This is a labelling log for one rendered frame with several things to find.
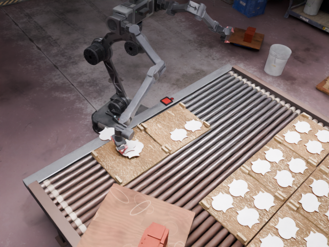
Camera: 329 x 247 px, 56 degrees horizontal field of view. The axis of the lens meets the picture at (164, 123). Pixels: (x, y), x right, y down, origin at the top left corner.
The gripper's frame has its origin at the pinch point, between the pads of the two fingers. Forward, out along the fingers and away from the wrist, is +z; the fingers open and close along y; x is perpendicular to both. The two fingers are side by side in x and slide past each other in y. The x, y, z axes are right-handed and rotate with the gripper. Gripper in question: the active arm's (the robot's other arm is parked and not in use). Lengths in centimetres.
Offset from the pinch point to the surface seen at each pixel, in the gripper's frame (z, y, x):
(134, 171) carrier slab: 3.8, -19.7, -1.7
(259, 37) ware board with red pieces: 76, 184, -330
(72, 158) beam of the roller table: 6.4, 10.2, 29.3
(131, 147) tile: -0.3, -3.5, -7.4
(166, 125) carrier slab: 2.7, 7.8, -41.7
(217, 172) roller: 5, -44, -51
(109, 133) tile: 4.6, 20.1, -1.2
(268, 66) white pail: 78, 114, -284
